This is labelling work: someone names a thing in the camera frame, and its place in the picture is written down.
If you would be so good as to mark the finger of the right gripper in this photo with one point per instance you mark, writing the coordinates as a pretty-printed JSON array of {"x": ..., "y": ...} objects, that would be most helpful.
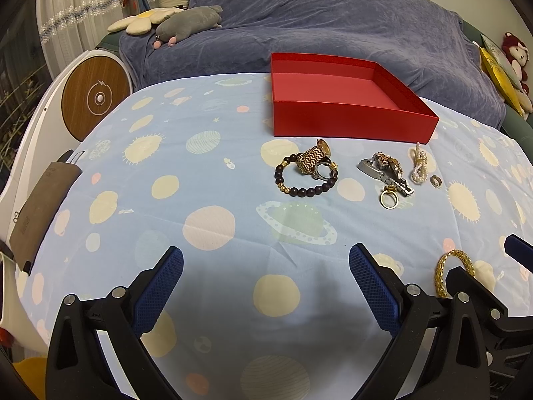
[
  {"x": 518, "y": 249},
  {"x": 492, "y": 314}
]

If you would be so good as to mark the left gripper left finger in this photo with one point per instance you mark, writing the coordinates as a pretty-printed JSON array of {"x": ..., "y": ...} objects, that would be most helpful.
[{"x": 76, "y": 365}]

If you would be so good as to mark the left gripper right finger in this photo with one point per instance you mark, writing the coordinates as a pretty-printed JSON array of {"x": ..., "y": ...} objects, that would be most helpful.
[{"x": 456, "y": 366}]

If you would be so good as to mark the gold link bangle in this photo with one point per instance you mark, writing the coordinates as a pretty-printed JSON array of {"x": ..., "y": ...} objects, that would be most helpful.
[{"x": 446, "y": 262}]

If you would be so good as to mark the small gold hoop earring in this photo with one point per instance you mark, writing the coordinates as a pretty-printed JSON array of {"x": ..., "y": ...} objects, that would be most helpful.
[{"x": 436, "y": 181}]

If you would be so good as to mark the gold mesh watch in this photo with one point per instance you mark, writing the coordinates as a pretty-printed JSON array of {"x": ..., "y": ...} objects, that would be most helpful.
[{"x": 307, "y": 161}]

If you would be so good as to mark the green sofa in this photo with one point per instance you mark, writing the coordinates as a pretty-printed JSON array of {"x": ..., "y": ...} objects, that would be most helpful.
[{"x": 513, "y": 125}]

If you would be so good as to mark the yellow cushion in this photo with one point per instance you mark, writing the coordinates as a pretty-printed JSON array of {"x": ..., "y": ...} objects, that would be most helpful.
[{"x": 501, "y": 81}]

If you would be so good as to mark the brown felt pouch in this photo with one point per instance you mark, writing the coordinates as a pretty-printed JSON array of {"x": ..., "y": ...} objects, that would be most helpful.
[{"x": 39, "y": 210}]

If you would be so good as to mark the space pattern blue tablecloth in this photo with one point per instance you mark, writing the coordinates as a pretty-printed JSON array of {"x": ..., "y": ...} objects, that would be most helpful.
[{"x": 267, "y": 307}]

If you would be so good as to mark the red monkey plush toy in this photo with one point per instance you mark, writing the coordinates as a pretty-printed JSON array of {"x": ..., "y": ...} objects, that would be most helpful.
[{"x": 518, "y": 56}]

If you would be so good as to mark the blue-grey plush blanket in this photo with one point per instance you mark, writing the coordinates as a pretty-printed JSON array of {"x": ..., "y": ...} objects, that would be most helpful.
[{"x": 418, "y": 41}]

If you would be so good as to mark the red cardboard tray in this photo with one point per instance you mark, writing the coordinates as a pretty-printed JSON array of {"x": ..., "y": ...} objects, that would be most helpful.
[{"x": 330, "y": 96}]

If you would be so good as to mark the white device wooden disc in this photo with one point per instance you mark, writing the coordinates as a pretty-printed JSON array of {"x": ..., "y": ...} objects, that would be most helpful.
[{"x": 79, "y": 98}]

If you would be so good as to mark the cream flower plush cushion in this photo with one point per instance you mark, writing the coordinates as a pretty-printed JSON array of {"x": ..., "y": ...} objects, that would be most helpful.
[{"x": 144, "y": 22}]

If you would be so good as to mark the grey plush toy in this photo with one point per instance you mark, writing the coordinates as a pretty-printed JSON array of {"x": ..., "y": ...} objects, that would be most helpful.
[{"x": 182, "y": 25}]

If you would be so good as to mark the white sheer curtain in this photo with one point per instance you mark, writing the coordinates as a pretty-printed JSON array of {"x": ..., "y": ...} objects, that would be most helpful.
[{"x": 67, "y": 28}]

